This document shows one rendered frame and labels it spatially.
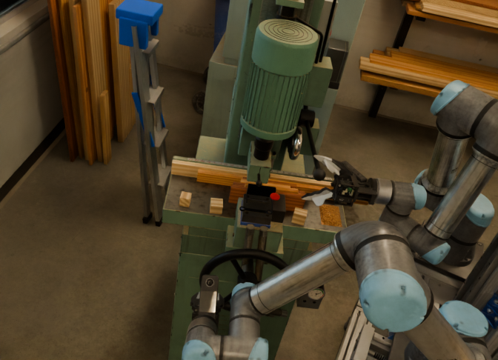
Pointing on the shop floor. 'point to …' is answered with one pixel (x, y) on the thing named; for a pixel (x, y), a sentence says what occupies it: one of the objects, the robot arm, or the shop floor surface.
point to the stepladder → (146, 96)
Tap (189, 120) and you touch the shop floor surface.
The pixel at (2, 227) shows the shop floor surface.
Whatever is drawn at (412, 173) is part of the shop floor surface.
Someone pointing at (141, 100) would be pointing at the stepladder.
